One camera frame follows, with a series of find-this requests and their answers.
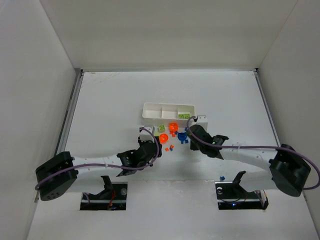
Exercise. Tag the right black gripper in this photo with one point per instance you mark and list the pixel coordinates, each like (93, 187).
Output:
(195, 132)

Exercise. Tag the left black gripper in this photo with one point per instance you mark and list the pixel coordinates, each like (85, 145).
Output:
(152, 146)

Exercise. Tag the orange round lego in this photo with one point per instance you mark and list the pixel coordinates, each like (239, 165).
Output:
(163, 138)
(173, 127)

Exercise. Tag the blue round lego piece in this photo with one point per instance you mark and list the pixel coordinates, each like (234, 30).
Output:
(182, 137)

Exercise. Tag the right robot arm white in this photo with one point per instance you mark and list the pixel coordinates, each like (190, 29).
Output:
(281, 168)

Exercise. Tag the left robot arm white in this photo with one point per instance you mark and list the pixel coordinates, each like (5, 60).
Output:
(65, 173)

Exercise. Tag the green square lego brick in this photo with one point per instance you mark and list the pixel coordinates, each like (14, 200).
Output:
(161, 128)

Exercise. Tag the small orange lego pair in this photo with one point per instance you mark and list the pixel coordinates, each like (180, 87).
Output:
(173, 133)

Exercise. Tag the white three-compartment tray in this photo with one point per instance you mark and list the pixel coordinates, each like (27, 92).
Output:
(165, 113)

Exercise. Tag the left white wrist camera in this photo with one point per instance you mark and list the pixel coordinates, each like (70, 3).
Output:
(146, 133)

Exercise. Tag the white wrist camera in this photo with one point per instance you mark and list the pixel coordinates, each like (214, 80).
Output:
(200, 120)
(146, 133)

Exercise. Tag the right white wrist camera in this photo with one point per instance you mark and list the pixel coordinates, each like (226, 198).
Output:
(200, 120)

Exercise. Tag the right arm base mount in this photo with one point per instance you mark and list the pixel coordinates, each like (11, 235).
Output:
(231, 196)

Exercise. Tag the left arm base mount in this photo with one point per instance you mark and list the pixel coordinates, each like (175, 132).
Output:
(113, 197)

